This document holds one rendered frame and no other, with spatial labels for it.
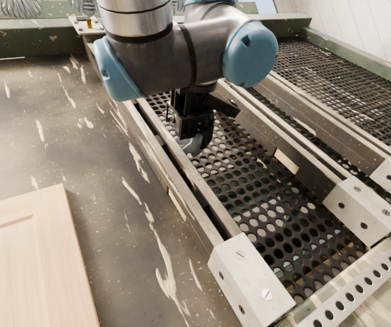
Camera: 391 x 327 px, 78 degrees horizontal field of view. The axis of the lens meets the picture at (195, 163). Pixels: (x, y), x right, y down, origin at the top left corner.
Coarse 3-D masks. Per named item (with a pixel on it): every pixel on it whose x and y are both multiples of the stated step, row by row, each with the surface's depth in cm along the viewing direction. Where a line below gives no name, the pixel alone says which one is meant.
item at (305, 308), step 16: (384, 240) 46; (368, 256) 43; (352, 272) 41; (320, 288) 42; (336, 288) 38; (384, 288) 39; (304, 304) 36; (320, 304) 36; (368, 304) 37; (384, 304) 38; (288, 320) 34; (352, 320) 35; (368, 320) 36; (384, 320) 36
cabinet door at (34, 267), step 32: (32, 192) 48; (64, 192) 49; (0, 224) 42; (32, 224) 43; (64, 224) 44; (0, 256) 39; (32, 256) 40; (64, 256) 40; (0, 288) 36; (32, 288) 36; (64, 288) 37; (0, 320) 33; (32, 320) 34; (64, 320) 34; (96, 320) 34
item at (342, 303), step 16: (384, 256) 43; (368, 272) 40; (384, 272) 41; (352, 288) 38; (368, 288) 38; (336, 304) 36; (352, 304) 36; (304, 320) 34; (320, 320) 34; (336, 320) 35
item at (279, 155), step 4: (276, 152) 66; (280, 152) 64; (276, 156) 66; (280, 156) 65; (284, 156) 63; (280, 160) 65; (284, 160) 64; (288, 160) 63; (284, 164) 64; (288, 164) 63; (292, 164) 62; (288, 168) 63; (292, 168) 62; (296, 168) 61; (292, 172) 63; (296, 172) 62
